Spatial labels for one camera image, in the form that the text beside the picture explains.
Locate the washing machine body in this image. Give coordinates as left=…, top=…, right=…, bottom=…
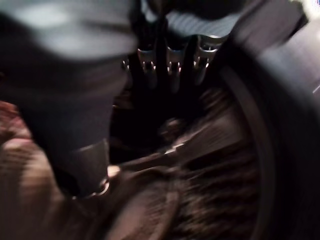
left=232, top=0, right=320, bottom=106

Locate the right robot hand, black cloth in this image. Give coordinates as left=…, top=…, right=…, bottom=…
left=0, top=0, right=251, bottom=199

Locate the steel washing machine drum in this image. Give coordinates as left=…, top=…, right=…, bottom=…
left=108, top=86, right=262, bottom=240

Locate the reddish brown garment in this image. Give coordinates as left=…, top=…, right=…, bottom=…
left=0, top=99, right=118, bottom=240

